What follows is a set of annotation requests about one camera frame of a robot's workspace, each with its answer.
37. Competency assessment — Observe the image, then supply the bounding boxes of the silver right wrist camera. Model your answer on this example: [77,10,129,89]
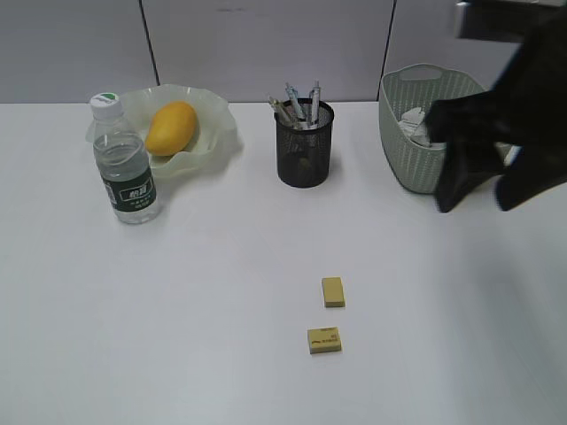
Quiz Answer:
[454,1,556,43]

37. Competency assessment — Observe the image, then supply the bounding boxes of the beige white ballpoint pen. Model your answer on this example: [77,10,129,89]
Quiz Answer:
[268,97,294,128]

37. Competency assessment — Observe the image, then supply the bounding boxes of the clear water bottle green label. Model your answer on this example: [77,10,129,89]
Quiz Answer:
[89,92,160,225]

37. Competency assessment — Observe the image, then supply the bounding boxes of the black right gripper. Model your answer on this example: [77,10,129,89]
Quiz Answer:
[425,8,566,213]

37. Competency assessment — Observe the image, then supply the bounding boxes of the black mesh pen holder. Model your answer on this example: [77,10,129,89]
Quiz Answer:
[274,101,335,189]

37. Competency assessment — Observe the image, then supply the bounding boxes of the yellow eraser with red print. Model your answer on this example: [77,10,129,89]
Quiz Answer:
[307,327,342,355]

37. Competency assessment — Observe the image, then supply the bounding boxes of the green woven plastic basket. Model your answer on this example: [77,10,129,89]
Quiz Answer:
[378,64,485,195]

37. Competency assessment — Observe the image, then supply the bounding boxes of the grey white mechanical pen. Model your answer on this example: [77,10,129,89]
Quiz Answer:
[309,80,321,129]

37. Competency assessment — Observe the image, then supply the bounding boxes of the white waste paper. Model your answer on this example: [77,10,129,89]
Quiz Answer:
[398,107,446,150]

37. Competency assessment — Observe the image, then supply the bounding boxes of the pale green wavy glass plate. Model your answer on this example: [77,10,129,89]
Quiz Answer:
[83,85,245,182]

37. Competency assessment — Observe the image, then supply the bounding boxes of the yellow mango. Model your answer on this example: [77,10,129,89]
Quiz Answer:
[145,101,197,157]

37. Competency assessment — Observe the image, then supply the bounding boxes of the blue white ballpoint pen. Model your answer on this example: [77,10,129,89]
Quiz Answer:
[285,82,308,130]

